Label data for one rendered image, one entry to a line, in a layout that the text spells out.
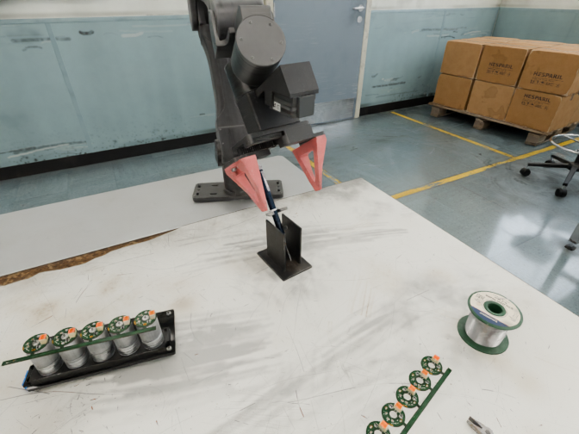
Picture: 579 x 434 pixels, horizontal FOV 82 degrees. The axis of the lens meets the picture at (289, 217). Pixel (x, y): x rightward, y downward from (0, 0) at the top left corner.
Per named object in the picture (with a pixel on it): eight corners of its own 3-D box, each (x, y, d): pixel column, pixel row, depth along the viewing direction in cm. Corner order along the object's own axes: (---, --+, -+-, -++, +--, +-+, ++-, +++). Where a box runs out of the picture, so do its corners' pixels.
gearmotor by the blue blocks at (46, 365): (45, 362, 40) (26, 336, 37) (68, 357, 40) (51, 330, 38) (39, 381, 38) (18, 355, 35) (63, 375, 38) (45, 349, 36)
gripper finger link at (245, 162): (306, 196, 45) (283, 130, 45) (261, 213, 42) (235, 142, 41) (282, 203, 51) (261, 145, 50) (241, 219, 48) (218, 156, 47)
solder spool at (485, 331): (447, 319, 47) (457, 293, 44) (487, 313, 48) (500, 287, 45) (476, 358, 42) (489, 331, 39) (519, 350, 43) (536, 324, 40)
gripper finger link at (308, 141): (343, 182, 49) (321, 120, 48) (305, 196, 45) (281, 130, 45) (316, 189, 55) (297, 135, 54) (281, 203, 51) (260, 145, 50)
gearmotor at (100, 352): (96, 350, 41) (82, 323, 38) (118, 345, 42) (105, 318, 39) (93, 368, 39) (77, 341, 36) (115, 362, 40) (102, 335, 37)
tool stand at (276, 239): (292, 266, 61) (272, 209, 61) (322, 268, 53) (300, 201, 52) (265, 279, 59) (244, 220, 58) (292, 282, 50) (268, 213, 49)
